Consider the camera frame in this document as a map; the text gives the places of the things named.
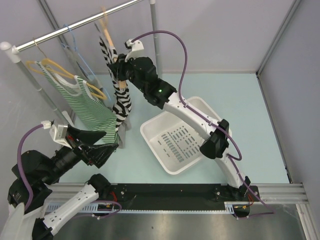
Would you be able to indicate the white plastic basket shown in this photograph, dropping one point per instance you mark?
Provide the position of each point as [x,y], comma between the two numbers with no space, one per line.
[175,135]

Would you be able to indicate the black white striped tank top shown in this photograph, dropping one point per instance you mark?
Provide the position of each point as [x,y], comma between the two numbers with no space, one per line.
[123,104]

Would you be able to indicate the aluminium frame profile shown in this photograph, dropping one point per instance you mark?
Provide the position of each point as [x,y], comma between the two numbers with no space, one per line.
[282,193]

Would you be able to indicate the blue wire hanger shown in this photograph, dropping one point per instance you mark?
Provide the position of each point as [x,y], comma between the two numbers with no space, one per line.
[82,69]

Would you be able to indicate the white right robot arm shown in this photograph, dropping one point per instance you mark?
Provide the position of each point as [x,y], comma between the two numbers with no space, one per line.
[141,72]

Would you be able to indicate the beige plastic hanger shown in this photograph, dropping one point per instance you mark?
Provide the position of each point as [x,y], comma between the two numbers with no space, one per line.
[104,23]

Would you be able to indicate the white clothes rack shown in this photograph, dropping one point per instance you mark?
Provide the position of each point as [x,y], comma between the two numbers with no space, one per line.
[12,52]

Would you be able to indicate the yellow velvet hanger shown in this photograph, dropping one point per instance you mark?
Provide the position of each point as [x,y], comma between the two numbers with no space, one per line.
[47,61]

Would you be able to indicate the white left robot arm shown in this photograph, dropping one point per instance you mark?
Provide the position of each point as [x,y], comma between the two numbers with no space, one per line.
[35,172]

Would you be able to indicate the green white striped tank top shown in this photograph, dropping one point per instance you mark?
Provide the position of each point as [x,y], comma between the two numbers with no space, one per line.
[88,108]

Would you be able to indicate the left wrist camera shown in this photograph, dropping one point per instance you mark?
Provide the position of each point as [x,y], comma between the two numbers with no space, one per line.
[58,131]

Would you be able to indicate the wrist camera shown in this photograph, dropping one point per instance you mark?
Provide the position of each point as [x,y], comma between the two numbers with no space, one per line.
[58,131]
[135,49]

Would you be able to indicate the grey tank top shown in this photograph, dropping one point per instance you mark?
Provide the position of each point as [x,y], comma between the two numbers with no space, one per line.
[124,126]

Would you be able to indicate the white cable duct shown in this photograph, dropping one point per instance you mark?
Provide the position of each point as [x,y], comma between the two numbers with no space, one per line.
[100,208]

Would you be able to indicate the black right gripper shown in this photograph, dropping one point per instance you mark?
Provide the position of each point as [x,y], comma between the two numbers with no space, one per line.
[118,67]

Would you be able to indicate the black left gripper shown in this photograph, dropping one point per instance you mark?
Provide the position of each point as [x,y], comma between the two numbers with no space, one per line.
[99,154]

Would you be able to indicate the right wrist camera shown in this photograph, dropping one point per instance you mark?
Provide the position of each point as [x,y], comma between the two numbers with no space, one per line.
[135,49]

